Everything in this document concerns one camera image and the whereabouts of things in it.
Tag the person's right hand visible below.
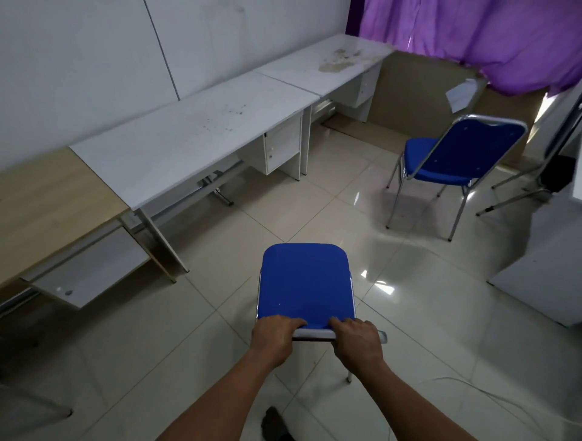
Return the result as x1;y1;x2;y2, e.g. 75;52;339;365
329;317;385;374

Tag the person's left hand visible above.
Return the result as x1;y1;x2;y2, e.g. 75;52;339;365
249;316;308;368

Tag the blue padded metal chair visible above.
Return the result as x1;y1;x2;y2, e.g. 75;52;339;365
386;114;528;242
256;243;388;383

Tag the person's left forearm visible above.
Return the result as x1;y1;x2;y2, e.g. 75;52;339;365
157;350;285;441

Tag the person's right forearm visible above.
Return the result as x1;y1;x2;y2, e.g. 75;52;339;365
350;356;478;441

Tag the person's dark shoe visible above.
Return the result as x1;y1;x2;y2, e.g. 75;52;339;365
261;406;292;441

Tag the white cabinet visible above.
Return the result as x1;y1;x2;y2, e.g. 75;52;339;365
487;179;582;328

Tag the white pull-out keyboard tray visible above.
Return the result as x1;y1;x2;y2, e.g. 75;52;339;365
21;226;152;310

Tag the brown cardboard sheet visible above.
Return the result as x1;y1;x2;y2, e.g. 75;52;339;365
322;50;548;170

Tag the metal tripod stand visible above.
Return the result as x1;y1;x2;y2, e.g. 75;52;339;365
476;93;582;216

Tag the stained white desk with drawer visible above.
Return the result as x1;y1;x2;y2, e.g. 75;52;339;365
253;33;396;176

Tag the white paper sheet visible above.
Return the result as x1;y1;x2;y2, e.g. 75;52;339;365
446;78;478;114

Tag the light wood desk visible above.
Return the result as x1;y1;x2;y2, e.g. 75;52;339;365
0;146;177;319

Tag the purple curtain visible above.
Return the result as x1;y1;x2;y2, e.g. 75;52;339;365
346;0;582;97

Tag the white cable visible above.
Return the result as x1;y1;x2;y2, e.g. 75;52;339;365
427;376;582;430

